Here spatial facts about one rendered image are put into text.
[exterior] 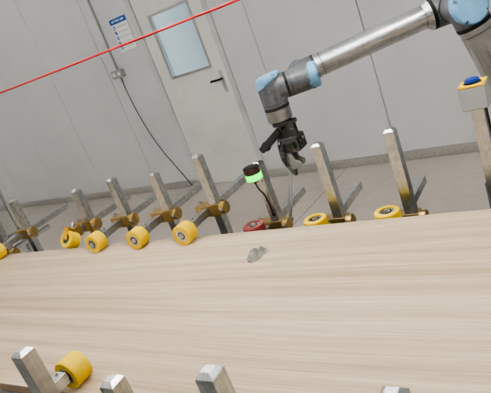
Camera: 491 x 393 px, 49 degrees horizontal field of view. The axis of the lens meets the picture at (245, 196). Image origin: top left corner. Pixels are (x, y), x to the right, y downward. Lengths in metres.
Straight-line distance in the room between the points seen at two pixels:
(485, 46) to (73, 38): 5.21
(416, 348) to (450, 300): 0.16
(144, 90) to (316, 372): 5.11
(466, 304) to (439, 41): 3.30
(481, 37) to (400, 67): 2.55
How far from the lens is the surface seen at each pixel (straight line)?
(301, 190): 2.27
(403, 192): 1.79
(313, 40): 4.74
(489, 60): 2.03
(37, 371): 1.21
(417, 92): 4.54
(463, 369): 1.11
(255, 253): 1.73
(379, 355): 1.18
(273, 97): 1.89
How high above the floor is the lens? 1.62
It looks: 18 degrees down
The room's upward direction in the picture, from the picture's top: 21 degrees counter-clockwise
